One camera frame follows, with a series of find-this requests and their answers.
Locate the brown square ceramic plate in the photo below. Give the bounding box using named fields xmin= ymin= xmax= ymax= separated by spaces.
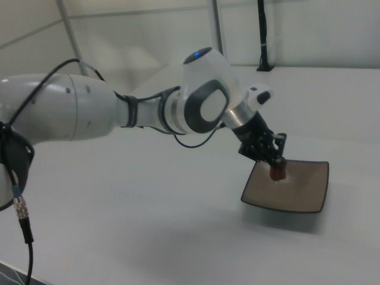
xmin=240 ymin=160 xmax=330 ymax=214

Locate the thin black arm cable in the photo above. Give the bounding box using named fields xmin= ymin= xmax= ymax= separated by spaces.
xmin=7 ymin=58 xmax=226 ymax=148

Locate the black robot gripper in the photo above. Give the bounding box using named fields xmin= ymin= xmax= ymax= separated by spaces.
xmin=230 ymin=112 xmax=288 ymax=175

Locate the black cable with metal connector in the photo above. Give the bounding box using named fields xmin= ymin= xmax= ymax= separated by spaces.
xmin=0 ymin=118 xmax=36 ymax=285

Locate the dark patterned mat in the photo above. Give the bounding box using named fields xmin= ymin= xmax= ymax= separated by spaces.
xmin=0 ymin=260 xmax=31 ymax=285

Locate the small reddish-brown round food item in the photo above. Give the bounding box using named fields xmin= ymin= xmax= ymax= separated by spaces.
xmin=269 ymin=159 xmax=287 ymax=182

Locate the black clamp camera pole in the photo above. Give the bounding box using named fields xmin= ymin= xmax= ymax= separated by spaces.
xmin=256 ymin=0 xmax=274 ymax=72

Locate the grey metal frame post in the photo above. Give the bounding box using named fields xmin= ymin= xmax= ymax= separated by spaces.
xmin=55 ymin=0 xmax=88 ymax=77
xmin=212 ymin=0 xmax=229 ymax=59

